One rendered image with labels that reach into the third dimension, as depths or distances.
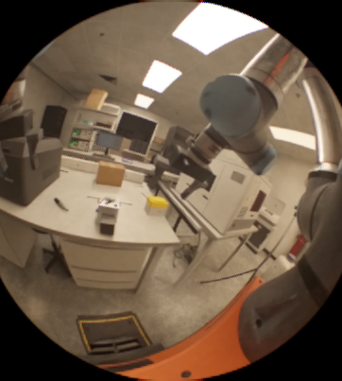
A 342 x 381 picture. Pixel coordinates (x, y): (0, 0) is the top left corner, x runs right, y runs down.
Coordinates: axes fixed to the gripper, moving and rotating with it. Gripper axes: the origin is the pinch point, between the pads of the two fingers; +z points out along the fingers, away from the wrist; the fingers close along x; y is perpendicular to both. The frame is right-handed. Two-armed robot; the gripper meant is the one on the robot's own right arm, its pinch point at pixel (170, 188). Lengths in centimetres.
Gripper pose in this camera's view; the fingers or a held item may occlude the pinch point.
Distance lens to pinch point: 39.8
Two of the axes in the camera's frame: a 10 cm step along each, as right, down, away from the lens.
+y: 1.6, 7.1, -6.8
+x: 8.1, 3.0, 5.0
